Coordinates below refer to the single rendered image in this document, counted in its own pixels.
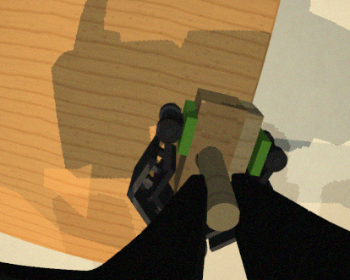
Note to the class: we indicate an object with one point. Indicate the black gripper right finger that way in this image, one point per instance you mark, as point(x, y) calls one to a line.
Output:
point(278, 239)

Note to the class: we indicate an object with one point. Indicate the olive-brown cylinder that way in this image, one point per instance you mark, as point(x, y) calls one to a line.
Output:
point(222, 207)

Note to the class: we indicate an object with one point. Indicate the light wooden board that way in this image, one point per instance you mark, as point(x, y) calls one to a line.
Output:
point(82, 83)

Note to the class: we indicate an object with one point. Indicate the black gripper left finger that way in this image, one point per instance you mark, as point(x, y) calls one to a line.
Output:
point(171, 247)

